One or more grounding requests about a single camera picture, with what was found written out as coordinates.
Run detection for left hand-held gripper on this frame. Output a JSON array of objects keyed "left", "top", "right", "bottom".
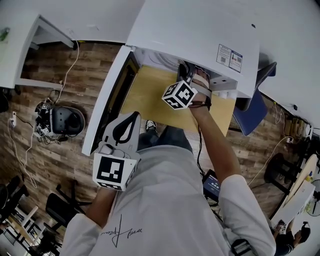
[{"left": 92, "top": 111, "right": 142, "bottom": 192}]

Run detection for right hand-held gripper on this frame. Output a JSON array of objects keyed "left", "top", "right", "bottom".
[{"left": 161, "top": 62, "right": 214, "bottom": 111}]

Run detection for white microwave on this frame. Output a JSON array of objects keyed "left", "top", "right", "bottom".
[{"left": 81, "top": 0, "right": 261, "bottom": 156}]

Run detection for person's left forearm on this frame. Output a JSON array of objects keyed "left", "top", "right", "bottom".
[{"left": 86, "top": 186, "right": 118, "bottom": 228}]

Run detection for person's right forearm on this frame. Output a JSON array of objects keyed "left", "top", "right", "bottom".
[{"left": 190, "top": 103, "right": 243, "bottom": 187}]

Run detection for person's right hand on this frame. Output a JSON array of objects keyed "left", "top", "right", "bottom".
[{"left": 192, "top": 68, "right": 211, "bottom": 89}]

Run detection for black wristband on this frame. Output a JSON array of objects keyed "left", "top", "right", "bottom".
[{"left": 188, "top": 99, "right": 213, "bottom": 109}]

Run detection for black and white sneaker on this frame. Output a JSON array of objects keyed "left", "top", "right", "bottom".
[{"left": 144, "top": 119, "right": 158, "bottom": 131}]

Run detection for person's blue jeans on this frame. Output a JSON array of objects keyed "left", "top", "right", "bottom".
[{"left": 137, "top": 124, "right": 195, "bottom": 154}]

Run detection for blue chair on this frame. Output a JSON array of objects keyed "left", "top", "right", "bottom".
[{"left": 232, "top": 61, "right": 278, "bottom": 137}]

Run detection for pile of black tracker devices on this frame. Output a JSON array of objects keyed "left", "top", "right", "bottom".
[{"left": 34, "top": 99, "right": 55, "bottom": 138}]

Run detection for person's white t-shirt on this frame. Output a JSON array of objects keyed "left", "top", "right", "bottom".
[{"left": 59, "top": 144, "right": 277, "bottom": 256}]

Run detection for black device with screen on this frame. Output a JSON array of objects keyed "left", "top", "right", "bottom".
[{"left": 201, "top": 169, "right": 223, "bottom": 201}]

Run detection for black office chair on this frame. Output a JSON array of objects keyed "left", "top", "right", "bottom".
[{"left": 45, "top": 179, "right": 91, "bottom": 236}]

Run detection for black stool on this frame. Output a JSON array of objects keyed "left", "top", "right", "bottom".
[{"left": 263, "top": 152, "right": 301, "bottom": 195}]

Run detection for green plant in glass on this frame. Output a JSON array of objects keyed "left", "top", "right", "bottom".
[{"left": 0, "top": 26, "right": 11, "bottom": 41}]

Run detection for white work desk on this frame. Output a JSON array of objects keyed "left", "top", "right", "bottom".
[{"left": 270, "top": 179, "right": 316, "bottom": 227}]

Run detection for black belt pack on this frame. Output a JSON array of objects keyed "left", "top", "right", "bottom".
[{"left": 231, "top": 238, "right": 253, "bottom": 256}]

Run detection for black cable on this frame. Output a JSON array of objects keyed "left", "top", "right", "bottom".
[{"left": 196, "top": 123, "right": 205, "bottom": 176}]

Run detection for white power cable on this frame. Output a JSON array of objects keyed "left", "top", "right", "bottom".
[
  {"left": 59, "top": 29, "right": 80, "bottom": 107},
  {"left": 7, "top": 119, "right": 38, "bottom": 189},
  {"left": 247, "top": 136, "right": 291, "bottom": 188}
]

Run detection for white open-frame desk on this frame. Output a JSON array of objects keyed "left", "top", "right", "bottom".
[{"left": 14, "top": 13, "right": 79, "bottom": 91}]

